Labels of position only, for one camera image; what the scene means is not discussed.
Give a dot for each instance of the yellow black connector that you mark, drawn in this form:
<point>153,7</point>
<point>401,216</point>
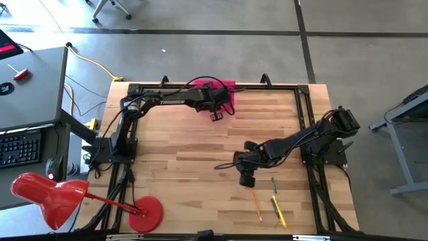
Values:
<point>91,124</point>

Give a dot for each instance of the pink plastic supply box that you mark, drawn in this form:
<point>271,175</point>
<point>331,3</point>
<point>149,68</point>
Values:
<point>233,97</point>

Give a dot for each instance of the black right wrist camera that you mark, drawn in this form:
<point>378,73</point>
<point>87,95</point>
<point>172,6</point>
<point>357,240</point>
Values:
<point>247,181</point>

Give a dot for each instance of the black computer mouse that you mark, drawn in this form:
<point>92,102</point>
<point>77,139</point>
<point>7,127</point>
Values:
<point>53,165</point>

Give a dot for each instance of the dark green pen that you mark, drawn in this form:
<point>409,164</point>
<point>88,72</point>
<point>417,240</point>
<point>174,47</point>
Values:
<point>274,207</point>

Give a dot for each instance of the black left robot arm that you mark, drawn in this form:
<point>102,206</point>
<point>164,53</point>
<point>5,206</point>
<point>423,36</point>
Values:
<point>174,99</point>

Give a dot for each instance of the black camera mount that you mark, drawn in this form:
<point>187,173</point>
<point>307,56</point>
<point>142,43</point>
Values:
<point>205,235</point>

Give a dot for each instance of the grey metal table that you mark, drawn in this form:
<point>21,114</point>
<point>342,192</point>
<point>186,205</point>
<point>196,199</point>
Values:
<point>408,189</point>

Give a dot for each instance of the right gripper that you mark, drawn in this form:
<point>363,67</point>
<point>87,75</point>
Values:
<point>250,159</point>

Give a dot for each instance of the orange pencil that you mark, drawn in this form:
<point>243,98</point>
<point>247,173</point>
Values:
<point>257,207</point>

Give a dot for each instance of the black device red stripe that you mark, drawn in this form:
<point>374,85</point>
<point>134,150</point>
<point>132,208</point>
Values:
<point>8,47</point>

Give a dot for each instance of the short green pen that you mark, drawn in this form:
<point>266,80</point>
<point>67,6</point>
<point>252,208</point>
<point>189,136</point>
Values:
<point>273,185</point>

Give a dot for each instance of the white blue cup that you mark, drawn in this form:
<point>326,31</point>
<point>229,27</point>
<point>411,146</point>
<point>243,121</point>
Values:
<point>72,169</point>

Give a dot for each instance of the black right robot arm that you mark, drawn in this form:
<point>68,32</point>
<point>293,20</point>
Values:
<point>294,142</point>

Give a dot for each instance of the black frame hook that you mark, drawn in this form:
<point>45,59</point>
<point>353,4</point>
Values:
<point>164,77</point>
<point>265,76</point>

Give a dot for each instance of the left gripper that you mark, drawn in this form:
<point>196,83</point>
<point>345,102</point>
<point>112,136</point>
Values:
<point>212,98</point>

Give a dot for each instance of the black keyboard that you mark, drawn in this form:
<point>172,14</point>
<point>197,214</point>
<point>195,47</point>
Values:
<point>18,149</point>

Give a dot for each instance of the grey desk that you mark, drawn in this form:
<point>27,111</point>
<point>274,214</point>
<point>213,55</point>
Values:
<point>33,100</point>

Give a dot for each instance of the red desk lamp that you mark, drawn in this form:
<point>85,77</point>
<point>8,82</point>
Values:
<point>50,197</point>

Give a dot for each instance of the grey office chair base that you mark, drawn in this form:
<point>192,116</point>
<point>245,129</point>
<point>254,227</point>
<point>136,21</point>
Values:
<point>128,16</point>

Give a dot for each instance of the black aluminium table frame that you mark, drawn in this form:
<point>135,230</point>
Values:
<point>277,87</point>

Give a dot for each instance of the round black logo sticker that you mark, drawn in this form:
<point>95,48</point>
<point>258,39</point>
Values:
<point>6,88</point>

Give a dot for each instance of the yellow highlighter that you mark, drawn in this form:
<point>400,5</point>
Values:
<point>280,212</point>

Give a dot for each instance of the silver aluminium rail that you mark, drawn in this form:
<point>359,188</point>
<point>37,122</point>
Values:
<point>311,238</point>
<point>125,237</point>

